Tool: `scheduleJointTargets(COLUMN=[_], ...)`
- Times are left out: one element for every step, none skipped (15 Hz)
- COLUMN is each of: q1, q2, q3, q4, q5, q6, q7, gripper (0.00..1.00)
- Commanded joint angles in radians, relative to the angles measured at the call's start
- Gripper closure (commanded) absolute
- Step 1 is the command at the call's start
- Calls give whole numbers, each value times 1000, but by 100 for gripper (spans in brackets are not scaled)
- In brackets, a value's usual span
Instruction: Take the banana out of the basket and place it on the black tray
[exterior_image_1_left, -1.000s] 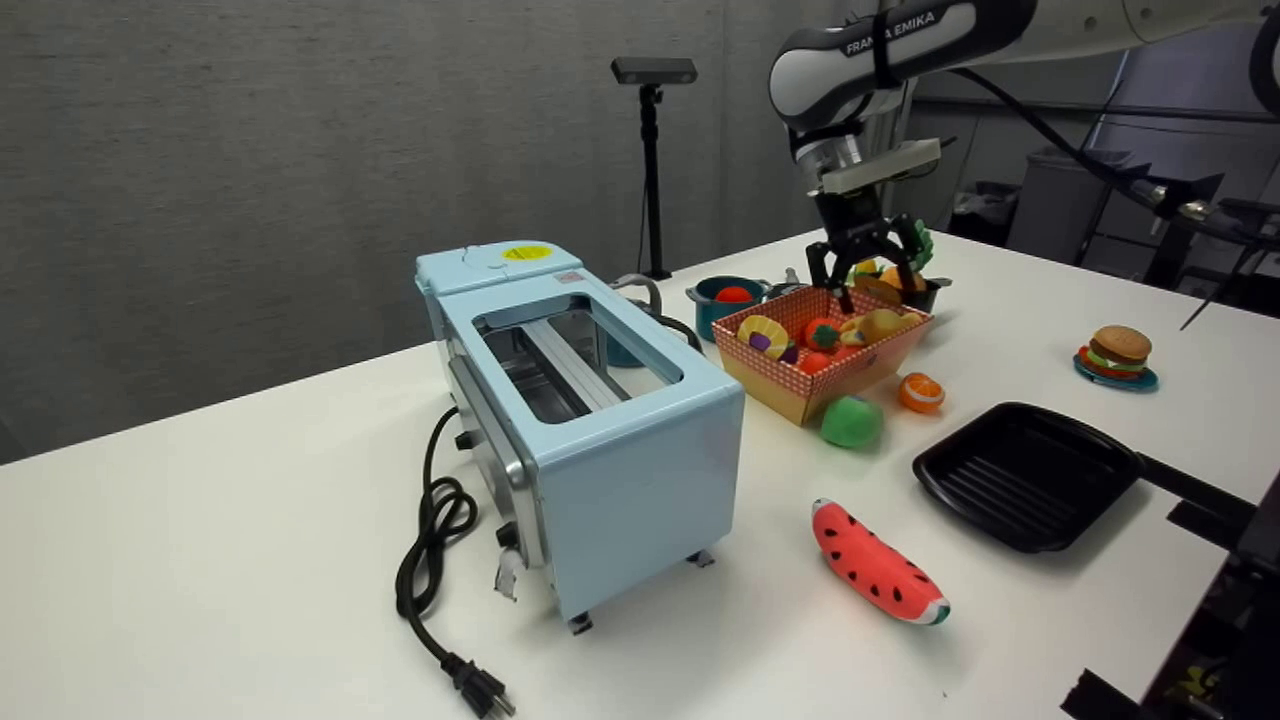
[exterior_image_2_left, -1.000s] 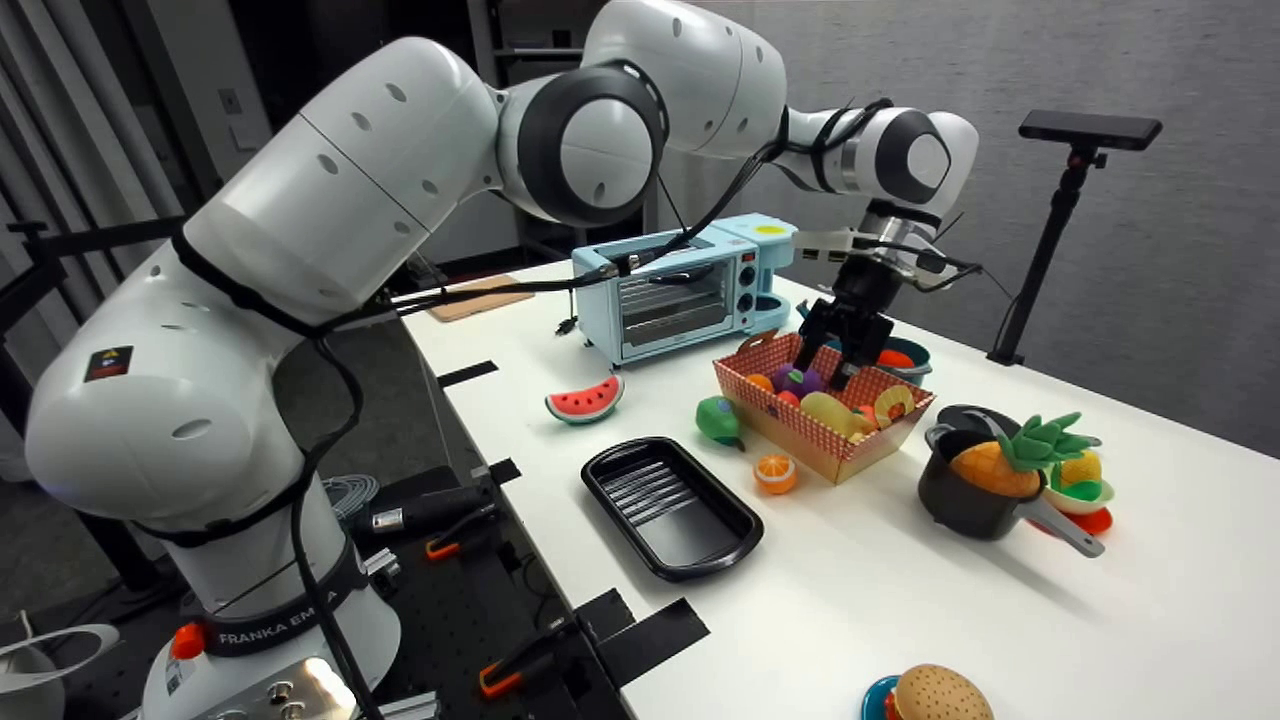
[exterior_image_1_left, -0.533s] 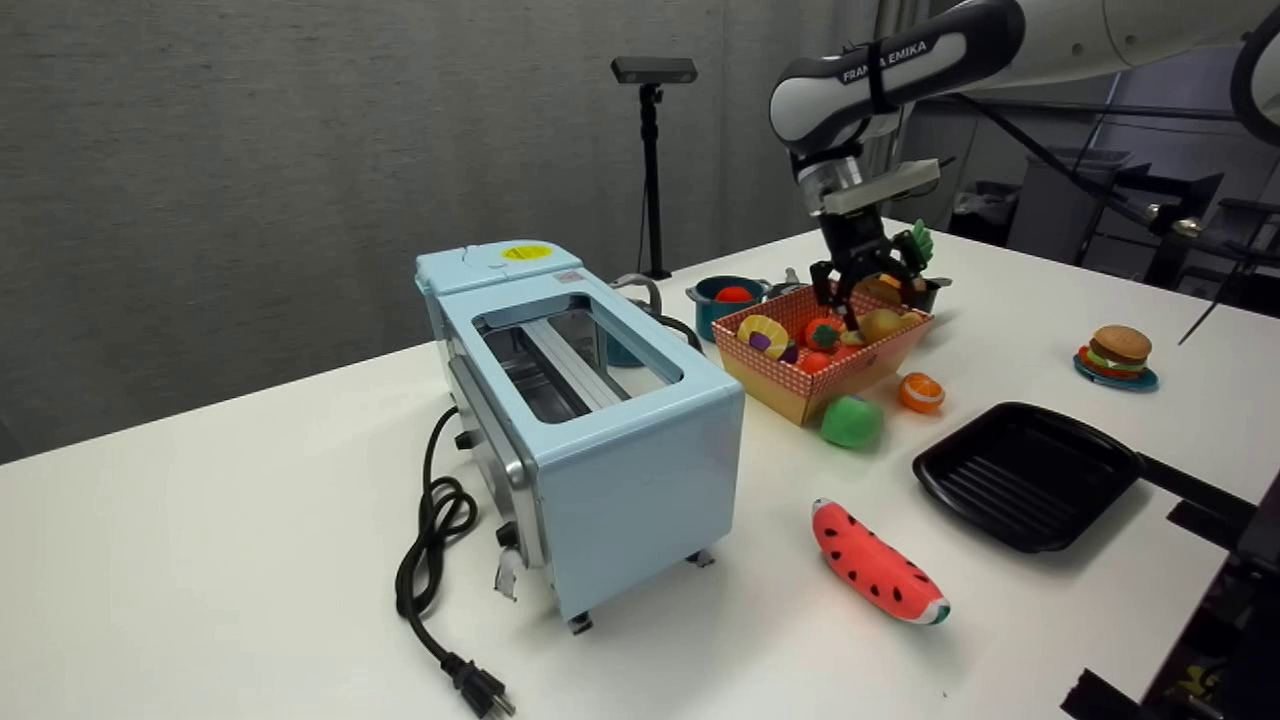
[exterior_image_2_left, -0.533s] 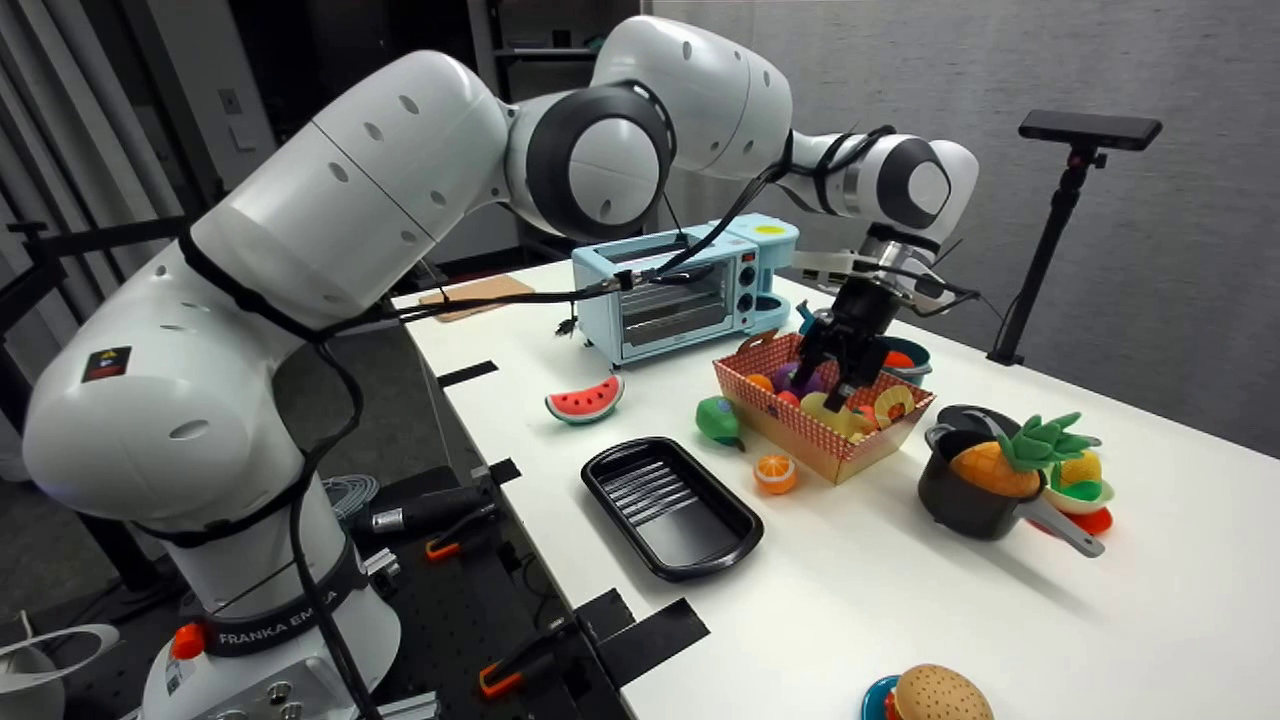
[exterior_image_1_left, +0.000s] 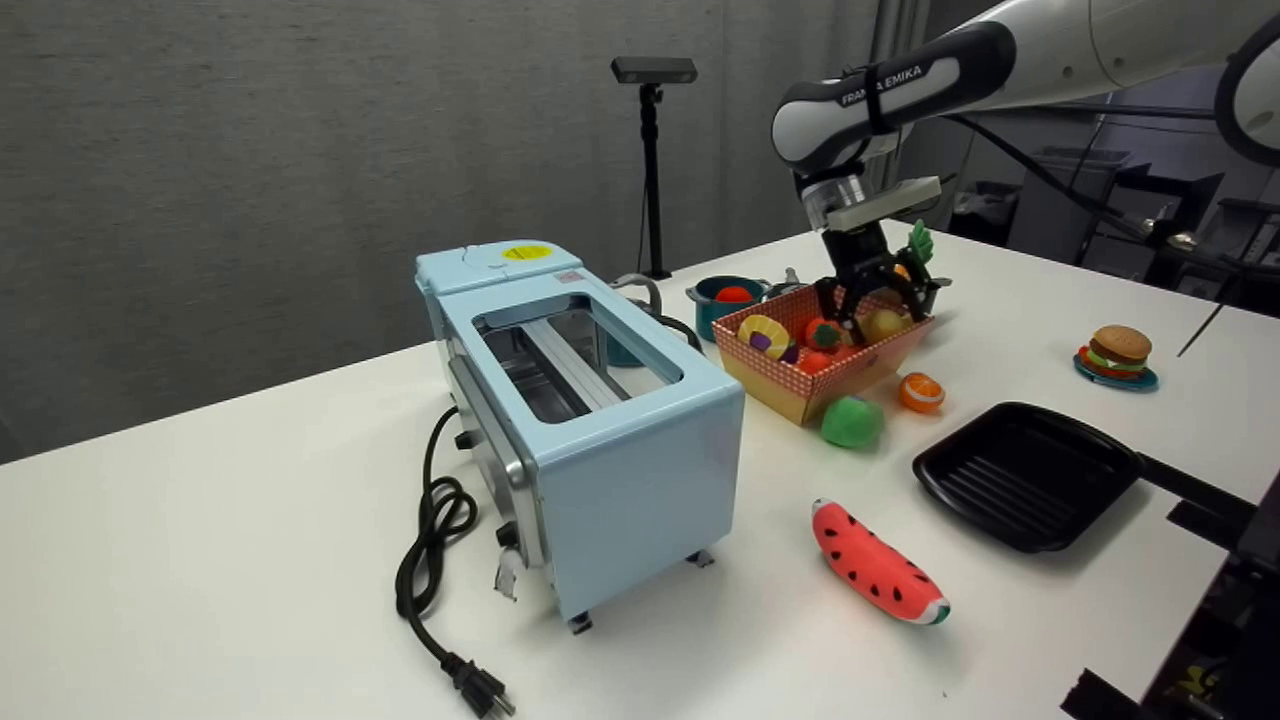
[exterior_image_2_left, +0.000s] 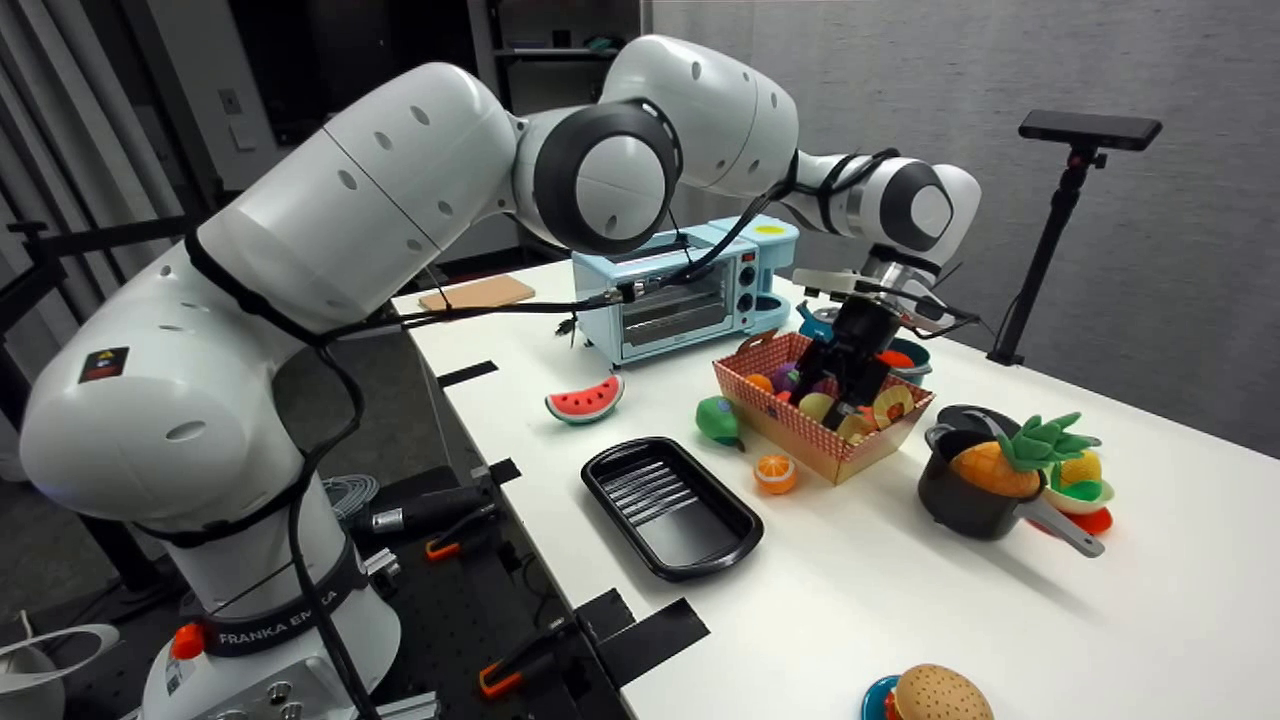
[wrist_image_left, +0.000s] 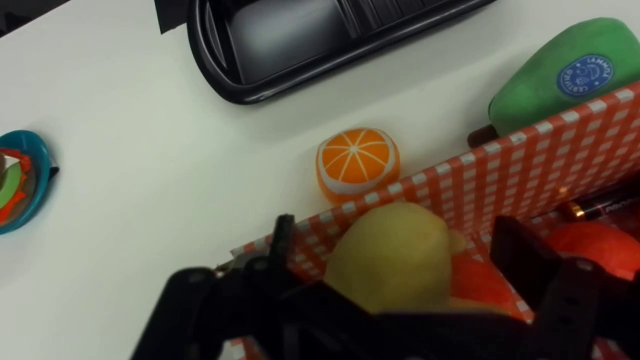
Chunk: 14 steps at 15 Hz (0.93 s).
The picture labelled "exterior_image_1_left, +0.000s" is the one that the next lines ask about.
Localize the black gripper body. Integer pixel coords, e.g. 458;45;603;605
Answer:
815;217;902;290

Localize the yellow toy banana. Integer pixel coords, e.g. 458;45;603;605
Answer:
852;294;923;349

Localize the orange cardboard basket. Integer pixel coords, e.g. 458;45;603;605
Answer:
707;278;937;430

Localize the black ridged plastic tray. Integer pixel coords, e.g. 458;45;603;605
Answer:
907;401;1149;555

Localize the red toy fruit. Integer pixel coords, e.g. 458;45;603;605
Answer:
797;316;857;357

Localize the toy pineapple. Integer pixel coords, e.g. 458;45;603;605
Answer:
902;217;941;273

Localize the yellow round toy slice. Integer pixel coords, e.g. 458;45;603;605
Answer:
736;312;797;359

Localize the toy orange half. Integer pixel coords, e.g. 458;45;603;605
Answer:
897;367;952;418

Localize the green round toy vegetable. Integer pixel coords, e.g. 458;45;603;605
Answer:
815;394;894;455

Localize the teal toy pot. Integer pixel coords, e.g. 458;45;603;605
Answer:
685;273;778;346

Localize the grey waste bin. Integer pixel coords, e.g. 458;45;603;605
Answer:
1012;136;1132;263

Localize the toy hamburger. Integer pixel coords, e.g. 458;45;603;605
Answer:
1077;321;1156;382

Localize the small teal plate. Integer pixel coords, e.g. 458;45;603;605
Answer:
1073;349;1164;398

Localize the light blue toaster oven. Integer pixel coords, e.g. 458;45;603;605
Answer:
413;238;748;640

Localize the red watermelon slice toy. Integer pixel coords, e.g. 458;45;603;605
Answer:
809;497;955;632

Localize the black background desk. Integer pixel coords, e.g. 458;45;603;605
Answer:
1084;164;1228;294

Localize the long black tape strip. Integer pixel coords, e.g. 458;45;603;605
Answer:
1135;451;1259;517

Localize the short black tape strip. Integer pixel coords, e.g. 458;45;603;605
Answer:
1168;492;1251;549

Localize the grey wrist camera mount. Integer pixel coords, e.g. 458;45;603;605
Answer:
830;174;948;238

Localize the black camera stand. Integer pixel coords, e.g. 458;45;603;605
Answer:
632;82;672;281

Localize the black stereo camera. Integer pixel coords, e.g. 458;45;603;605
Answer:
609;54;701;90

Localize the black power cord with plug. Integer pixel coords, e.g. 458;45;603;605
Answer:
391;404;521;720

